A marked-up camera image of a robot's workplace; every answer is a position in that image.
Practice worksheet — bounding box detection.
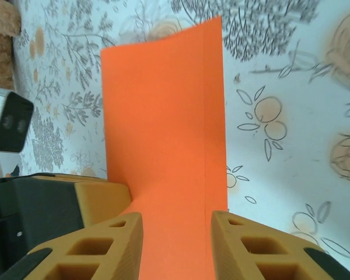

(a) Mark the brown teddy bear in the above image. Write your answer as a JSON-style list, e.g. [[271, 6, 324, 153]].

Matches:
[[0, 0, 22, 90]]

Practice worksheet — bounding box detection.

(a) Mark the orange paper sheet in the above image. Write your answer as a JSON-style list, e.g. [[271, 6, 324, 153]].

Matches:
[[100, 15, 230, 280]]

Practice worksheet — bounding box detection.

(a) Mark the floral tablecloth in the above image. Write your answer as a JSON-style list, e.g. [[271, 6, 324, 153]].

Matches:
[[0, 0, 350, 263]]

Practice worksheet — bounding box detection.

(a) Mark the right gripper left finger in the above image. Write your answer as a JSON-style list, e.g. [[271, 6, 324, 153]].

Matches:
[[0, 212, 144, 280]]

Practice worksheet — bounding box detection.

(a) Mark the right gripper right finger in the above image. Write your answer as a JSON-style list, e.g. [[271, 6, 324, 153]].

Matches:
[[211, 210, 350, 280]]

